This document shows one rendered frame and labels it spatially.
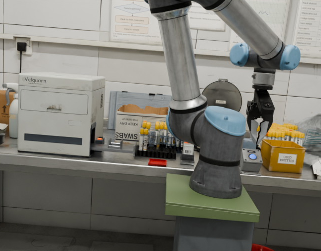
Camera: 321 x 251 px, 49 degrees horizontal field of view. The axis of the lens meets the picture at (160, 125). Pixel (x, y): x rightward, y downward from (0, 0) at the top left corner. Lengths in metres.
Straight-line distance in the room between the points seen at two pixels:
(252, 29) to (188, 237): 0.58
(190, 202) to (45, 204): 1.41
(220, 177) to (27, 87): 0.79
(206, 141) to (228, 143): 0.06
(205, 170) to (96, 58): 1.16
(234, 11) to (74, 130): 0.73
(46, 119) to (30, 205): 0.95
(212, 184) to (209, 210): 0.09
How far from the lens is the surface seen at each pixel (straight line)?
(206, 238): 0.99
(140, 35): 1.93
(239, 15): 0.96
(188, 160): 1.37
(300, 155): 1.45
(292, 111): 2.06
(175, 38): 0.99
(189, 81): 1.02
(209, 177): 0.97
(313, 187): 1.43
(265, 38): 1.04
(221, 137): 0.95
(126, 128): 1.62
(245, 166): 1.34
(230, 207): 0.93
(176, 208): 0.90
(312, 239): 2.33
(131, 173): 1.31
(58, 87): 1.35
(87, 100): 1.33
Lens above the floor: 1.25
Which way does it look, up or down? 10 degrees down
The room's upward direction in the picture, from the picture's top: 5 degrees clockwise
